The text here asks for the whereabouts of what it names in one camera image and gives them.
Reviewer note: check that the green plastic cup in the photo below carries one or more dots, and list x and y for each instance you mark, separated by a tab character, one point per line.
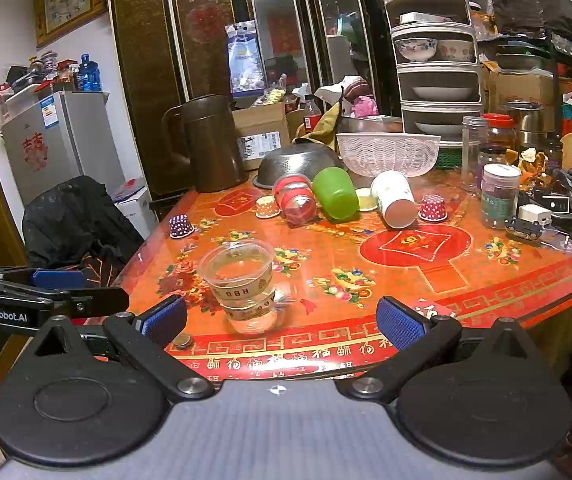
335	193

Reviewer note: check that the steel basin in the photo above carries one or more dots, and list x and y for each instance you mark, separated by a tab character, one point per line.
368	123

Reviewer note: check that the pink cloth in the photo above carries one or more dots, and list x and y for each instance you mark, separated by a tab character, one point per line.
365	106

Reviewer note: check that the gold framed wall clock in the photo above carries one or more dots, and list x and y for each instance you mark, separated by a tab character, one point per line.
68	1

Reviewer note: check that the orange dotted small cup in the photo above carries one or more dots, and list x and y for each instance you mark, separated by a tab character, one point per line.
267	207

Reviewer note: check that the blue patterned bowl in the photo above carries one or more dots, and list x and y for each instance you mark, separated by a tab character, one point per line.
416	49

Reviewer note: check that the blue and white bag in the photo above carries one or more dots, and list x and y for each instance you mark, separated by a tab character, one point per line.
246	60

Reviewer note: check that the red banded clear cup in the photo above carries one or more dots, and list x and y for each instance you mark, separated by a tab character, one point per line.
296	199

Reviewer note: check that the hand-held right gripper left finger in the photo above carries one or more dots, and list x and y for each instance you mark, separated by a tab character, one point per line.
162	321

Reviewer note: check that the pale yellow small lid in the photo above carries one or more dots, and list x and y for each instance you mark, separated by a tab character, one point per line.
366	200

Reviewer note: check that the blue water bottle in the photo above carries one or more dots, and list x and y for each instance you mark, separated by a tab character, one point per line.
89	73

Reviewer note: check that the glass jar white lid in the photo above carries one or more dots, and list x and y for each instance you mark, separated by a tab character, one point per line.
499	196

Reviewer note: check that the empty clear glass jar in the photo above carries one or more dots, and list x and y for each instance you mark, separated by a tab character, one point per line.
472	152

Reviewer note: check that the plain cardboard box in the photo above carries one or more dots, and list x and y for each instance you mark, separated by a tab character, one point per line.
521	87

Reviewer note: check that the steel colander bowl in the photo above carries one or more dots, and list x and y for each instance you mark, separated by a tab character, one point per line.
296	162

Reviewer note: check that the grey stacked dish rack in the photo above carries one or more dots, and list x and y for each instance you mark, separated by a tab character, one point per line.
436	60

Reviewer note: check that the white plastic basket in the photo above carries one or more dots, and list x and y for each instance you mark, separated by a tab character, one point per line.
387	154

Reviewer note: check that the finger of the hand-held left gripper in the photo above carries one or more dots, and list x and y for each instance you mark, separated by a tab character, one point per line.
101	301
58	278

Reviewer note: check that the dark lidded jar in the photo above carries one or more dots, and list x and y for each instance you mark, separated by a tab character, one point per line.
491	156

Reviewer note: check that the red lidded jar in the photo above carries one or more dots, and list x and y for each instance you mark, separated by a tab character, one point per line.
499	132

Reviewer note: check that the white carton box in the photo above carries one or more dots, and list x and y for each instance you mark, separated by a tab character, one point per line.
135	206

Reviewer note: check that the coin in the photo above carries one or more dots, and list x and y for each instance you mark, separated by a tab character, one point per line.
182	341

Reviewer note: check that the labelled cardboard box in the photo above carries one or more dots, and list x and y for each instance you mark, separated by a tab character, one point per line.
261	135

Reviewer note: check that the white paper cup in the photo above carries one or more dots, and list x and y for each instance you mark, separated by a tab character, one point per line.
393	199

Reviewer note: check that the white toy truck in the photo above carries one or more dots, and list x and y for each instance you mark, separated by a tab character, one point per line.
530	220

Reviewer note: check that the red dotted small cup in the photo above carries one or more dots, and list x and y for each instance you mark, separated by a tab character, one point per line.
432	208

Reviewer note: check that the red patterned bowl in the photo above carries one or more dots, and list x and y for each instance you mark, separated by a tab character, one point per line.
456	50

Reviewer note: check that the clear plastic cup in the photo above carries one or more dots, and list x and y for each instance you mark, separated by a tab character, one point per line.
238	285

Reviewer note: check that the green plastic basket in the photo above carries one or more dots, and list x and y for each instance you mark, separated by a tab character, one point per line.
448	157

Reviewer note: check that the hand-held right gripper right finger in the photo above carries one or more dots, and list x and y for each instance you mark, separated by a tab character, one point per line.
399	321

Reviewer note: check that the black cloth covered chair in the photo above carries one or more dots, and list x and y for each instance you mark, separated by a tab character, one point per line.
76	225

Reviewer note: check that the brown metal pitcher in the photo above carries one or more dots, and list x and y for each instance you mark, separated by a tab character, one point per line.
208	142

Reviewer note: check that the grey refrigerator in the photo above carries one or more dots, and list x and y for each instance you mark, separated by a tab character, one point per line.
61	145

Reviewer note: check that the purple dotted small cup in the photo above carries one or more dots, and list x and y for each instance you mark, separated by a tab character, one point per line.
181	226

